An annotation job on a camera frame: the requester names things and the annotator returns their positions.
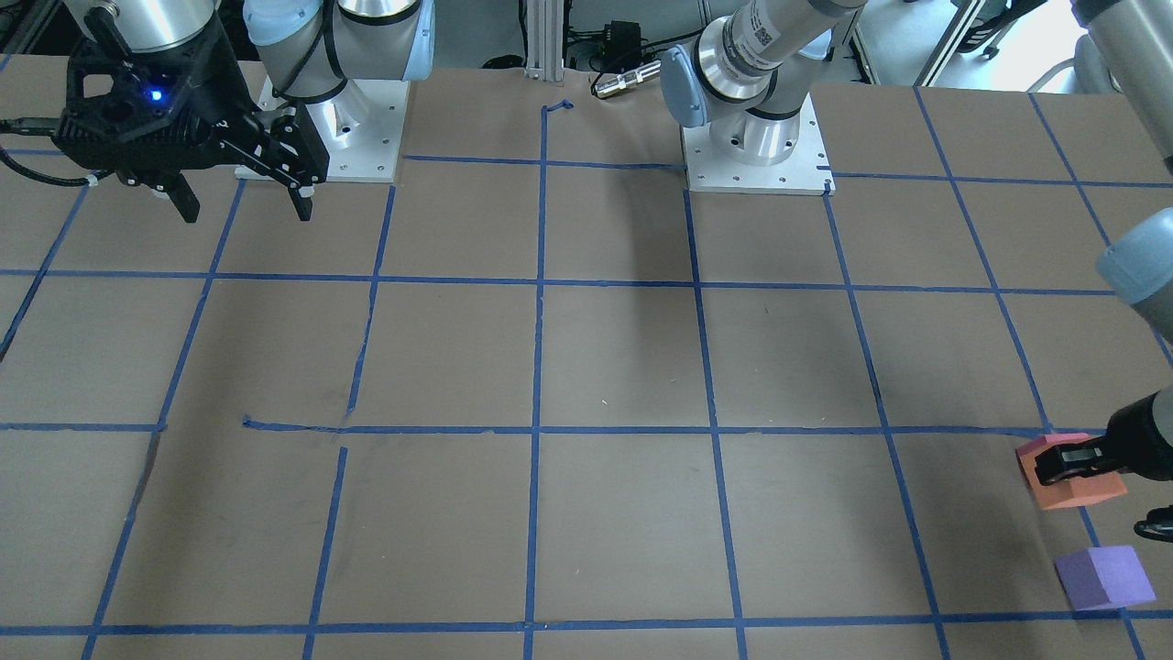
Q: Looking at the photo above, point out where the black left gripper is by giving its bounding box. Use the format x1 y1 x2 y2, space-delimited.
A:
1035 390 1173 543

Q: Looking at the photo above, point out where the silver cylinder connector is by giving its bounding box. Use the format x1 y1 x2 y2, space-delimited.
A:
590 60 662 100

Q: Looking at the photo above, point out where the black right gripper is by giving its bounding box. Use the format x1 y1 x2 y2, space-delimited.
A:
50 9 330 223

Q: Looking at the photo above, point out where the aluminium frame post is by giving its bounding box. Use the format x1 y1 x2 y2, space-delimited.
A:
521 0 568 86

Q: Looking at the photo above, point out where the orange foam block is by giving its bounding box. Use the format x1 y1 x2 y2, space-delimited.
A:
1015 433 1128 511

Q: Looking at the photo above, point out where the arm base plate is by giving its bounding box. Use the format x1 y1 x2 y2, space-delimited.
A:
308 80 413 183
680 95 838 196

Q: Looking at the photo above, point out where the purple foam block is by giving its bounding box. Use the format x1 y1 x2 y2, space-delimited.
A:
1053 544 1157 611

